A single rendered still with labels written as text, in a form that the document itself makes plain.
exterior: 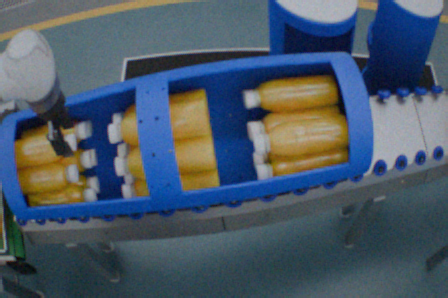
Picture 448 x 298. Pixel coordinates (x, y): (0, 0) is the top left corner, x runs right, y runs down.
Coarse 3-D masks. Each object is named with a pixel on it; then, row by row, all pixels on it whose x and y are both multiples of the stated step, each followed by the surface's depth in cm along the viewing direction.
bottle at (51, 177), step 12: (24, 168) 125; (36, 168) 125; (48, 168) 124; (60, 168) 125; (24, 180) 124; (36, 180) 124; (48, 180) 124; (60, 180) 124; (24, 192) 125; (36, 192) 126
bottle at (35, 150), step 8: (32, 136) 124; (40, 136) 123; (16, 144) 122; (24, 144) 122; (32, 144) 122; (40, 144) 122; (48, 144) 122; (16, 152) 122; (24, 152) 122; (32, 152) 122; (40, 152) 122; (48, 152) 122; (16, 160) 122; (24, 160) 122; (32, 160) 123; (40, 160) 123; (48, 160) 123; (56, 160) 125; (16, 168) 124
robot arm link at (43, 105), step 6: (54, 84) 98; (54, 90) 99; (48, 96) 98; (54, 96) 100; (30, 102) 97; (36, 102) 97; (42, 102) 98; (48, 102) 99; (54, 102) 101; (30, 108) 101; (36, 108) 99; (42, 108) 100; (48, 108) 101
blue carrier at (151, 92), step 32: (224, 64) 125; (256, 64) 124; (288, 64) 124; (320, 64) 138; (352, 64) 122; (96, 96) 123; (128, 96) 139; (160, 96) 120; (224, 96) 143; (352, 96) 118; (0, 128) 121; (96, 128) 143; (160, 128) 117; (224, 128) 145; (352, 128) 118; (0, 160) 117; (160, 160) 118; (224, 160) 144; (352, 160) 122; (160, 192) 121; (192, 192) 123; (224, 192) 124; (256, 192) 126
